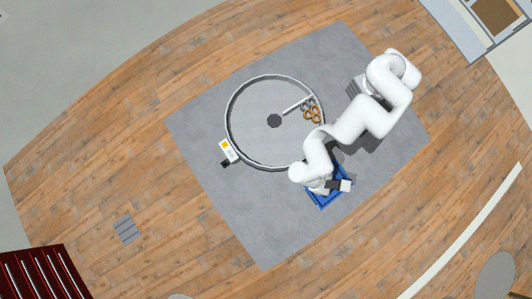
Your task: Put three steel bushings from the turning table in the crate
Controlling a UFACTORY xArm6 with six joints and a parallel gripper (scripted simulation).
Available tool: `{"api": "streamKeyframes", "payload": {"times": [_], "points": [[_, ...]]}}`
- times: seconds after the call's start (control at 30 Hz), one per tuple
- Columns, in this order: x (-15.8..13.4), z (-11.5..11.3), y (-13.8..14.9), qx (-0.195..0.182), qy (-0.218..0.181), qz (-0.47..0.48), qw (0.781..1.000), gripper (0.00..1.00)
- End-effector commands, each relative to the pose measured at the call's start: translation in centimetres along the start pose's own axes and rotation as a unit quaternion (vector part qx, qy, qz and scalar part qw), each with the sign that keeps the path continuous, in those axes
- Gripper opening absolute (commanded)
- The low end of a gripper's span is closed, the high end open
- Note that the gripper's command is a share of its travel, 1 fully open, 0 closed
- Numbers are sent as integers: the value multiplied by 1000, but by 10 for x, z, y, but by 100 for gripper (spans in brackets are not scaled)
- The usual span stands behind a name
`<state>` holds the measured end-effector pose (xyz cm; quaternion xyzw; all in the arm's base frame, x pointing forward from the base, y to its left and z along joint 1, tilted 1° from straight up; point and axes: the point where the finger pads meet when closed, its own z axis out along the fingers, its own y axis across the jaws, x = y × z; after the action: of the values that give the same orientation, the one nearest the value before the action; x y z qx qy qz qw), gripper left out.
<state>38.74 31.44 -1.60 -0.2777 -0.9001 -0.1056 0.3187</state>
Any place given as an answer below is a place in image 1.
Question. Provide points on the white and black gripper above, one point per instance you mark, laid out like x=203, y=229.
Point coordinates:
x=321, y=190

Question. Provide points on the blue crate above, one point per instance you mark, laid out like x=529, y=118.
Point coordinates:
x=338, y=173

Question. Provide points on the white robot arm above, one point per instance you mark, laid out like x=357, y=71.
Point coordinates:
x=362, y=113

